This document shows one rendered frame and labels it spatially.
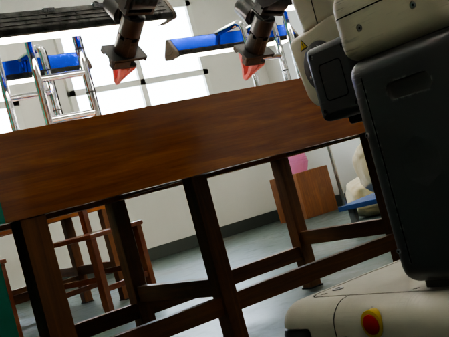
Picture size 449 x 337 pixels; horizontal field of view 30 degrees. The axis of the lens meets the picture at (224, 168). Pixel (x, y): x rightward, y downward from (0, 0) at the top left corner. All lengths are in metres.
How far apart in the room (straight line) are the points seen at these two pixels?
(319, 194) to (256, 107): 6.06
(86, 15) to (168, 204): 5.95
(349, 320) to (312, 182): 6.63
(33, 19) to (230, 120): 0.58
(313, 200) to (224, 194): 0.99
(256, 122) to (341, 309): 0.72
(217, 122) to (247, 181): 6.69
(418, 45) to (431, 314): 0.43
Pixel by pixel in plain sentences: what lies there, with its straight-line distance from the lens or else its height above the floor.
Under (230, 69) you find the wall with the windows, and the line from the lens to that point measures 8.92.
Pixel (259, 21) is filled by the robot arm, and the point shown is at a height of 0.93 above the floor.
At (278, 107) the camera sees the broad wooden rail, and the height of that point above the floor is 0.70.
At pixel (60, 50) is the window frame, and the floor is 2.11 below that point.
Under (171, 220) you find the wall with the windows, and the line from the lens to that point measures 8.18.
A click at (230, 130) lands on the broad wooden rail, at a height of 0.67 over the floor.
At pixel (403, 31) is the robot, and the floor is 0.70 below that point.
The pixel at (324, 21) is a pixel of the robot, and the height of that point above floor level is 0.81.
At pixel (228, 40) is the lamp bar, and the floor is 1.07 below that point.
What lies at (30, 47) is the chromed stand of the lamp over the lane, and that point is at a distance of 2.42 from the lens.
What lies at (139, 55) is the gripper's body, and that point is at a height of 0.90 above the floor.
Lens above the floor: 0.55
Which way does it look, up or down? 1 degrees up
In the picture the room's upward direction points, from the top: 15 degrees counter-clockwise
